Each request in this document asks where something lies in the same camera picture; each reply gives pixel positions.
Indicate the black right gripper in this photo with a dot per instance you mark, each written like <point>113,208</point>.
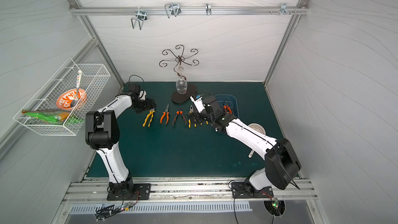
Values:
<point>210,102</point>

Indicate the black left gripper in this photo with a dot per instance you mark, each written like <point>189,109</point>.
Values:
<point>147,104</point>

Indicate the large yellow black pliers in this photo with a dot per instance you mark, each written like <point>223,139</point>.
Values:
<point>205,121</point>

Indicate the small yellow black pliers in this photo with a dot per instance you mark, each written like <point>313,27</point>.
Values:
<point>191,112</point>

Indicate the orange long nose pliers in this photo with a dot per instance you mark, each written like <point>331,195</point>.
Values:
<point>165,116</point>

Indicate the orange combination pliers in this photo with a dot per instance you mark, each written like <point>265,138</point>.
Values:
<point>227,109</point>

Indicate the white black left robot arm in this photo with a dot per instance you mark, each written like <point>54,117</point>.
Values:
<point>103,134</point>

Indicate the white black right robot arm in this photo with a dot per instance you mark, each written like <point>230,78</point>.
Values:
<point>281,163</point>

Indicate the teal plastic storage box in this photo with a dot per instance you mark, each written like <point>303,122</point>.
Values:
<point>228,99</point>

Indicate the clear wine glass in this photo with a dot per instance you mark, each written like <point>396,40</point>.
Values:
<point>182,85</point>

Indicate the white patterned ceramic bowl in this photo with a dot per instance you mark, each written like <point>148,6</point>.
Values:
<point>257,127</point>

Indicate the spoon in basket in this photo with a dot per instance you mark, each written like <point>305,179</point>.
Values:
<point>76,98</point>

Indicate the orange patterned plate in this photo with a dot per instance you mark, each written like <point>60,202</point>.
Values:
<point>63,102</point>

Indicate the metal hook clamp left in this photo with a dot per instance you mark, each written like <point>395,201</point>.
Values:
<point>139,19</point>

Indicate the metal hook clamp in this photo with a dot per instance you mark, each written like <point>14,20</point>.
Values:
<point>283,10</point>
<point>172,9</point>
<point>139,19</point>

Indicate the green snack bag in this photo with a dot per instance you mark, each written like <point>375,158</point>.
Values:
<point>53,117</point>

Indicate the metal hook clamp middle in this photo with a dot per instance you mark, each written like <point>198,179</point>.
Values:
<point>172,9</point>

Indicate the metal hook small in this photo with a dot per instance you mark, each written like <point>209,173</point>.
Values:
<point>208,9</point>

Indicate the metal hook clamp right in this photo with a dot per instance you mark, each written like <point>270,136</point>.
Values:
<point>283,10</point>

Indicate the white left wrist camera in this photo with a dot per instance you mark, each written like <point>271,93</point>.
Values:
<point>142,95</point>

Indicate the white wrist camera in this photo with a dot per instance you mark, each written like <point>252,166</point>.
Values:
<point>142,95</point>
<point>198,104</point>

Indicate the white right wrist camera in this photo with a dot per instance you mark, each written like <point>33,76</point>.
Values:
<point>198,104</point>

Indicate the white wire basket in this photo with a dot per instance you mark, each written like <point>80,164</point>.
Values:
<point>93,81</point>

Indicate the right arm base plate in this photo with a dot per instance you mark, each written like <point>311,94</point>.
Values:
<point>243,190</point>

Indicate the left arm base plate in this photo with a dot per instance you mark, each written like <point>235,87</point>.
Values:
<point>136,191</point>

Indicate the white vented cable duct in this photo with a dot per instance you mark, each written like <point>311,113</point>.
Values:
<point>167,207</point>

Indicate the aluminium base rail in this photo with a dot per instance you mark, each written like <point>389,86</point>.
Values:
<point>183,189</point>

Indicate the aluminium cross rail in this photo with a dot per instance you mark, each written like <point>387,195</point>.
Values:
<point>185,11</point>

